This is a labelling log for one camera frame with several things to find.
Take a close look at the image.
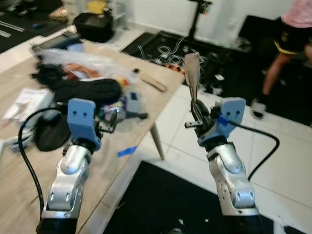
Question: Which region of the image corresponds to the brown paper strip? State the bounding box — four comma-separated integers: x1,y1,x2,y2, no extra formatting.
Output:
184,52,201,116

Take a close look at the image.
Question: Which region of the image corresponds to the colourful metal can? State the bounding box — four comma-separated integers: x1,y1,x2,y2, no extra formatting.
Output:
100,100,128,121

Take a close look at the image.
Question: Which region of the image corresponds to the small white device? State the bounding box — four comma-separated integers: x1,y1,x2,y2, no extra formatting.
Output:
124,89,148,119

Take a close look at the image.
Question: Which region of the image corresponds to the blue tape piece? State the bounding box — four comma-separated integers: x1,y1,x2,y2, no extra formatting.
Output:
117,145,138,157

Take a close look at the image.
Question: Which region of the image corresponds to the long black shoe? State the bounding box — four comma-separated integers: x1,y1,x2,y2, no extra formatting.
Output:
53,78,123,104

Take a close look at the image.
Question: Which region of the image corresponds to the round black cap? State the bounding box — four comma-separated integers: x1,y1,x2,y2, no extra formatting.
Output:
34,113,73,152

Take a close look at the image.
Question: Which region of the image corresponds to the orange packaging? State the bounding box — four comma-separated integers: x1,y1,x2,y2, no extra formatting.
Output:
66,63,101,81

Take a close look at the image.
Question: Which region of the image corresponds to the flat wooden piece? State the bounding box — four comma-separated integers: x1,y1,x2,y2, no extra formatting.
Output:
138,72,168,93

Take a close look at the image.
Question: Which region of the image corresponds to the clear plastic wrap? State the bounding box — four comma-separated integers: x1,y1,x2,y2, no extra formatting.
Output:
38,48,135,81

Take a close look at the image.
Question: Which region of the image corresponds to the black crumpled cloth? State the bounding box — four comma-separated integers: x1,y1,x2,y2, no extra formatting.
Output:
32,63,69,91

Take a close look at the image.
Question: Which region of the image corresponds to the white paper booklet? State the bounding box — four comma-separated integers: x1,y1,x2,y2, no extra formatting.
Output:
2,88,53,122

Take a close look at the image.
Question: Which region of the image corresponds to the black bag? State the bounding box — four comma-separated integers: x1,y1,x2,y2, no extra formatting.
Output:
73,11,117,43

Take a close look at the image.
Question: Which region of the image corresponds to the grey blue flat device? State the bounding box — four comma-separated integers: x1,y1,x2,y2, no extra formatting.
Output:
32,33,83,53

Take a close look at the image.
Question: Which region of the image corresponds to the plain black floor mat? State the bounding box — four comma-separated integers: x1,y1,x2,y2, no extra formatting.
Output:
102,161,276,234

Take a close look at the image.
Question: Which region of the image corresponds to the black tripod stand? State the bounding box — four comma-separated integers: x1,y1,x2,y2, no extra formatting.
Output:
188,0,214,40

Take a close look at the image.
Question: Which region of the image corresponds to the light wooden table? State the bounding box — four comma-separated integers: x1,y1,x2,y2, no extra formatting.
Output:
0,29,185,234

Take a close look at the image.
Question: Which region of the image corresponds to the yellow object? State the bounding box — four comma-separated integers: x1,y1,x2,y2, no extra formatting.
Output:
87,0,107,14

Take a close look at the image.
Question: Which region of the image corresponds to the person in pink shirt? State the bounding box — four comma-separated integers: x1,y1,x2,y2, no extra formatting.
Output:
251,0,312,120

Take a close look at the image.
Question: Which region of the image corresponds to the black striped floor mat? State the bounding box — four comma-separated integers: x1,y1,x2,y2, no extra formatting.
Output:
0,0,66,53

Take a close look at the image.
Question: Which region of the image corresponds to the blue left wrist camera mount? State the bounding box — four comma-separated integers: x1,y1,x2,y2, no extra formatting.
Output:
67,97,103,150

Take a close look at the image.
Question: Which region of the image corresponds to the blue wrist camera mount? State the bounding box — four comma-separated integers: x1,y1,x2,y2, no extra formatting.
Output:
67,97,103,150
199,97,247,147

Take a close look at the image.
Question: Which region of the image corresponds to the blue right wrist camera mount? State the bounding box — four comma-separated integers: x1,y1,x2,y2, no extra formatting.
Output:
199,97,247,147

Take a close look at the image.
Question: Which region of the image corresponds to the black floor mat with cables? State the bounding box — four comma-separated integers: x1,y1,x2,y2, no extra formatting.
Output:
121,15,312,125

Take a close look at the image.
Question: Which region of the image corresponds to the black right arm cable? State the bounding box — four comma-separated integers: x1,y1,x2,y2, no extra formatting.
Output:
222,117,281,182

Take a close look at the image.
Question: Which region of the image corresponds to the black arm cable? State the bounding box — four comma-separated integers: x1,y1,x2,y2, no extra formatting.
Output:
222,117,281,182
18,107,69,230

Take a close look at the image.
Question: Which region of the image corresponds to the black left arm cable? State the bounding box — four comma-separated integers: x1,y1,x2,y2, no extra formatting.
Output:
18,107,69,230

